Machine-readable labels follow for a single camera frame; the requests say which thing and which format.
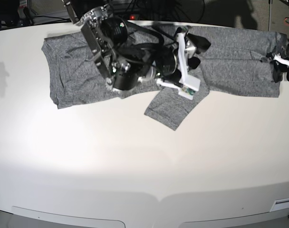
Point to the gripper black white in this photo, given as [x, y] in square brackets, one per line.
[167, 64]

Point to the grey long-sleeve T-shirt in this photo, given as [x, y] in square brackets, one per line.
[236, 63]

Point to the thin metal stand pole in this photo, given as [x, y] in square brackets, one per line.
[269, 17]

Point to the black power strip red light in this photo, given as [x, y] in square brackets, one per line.
[129, 16]

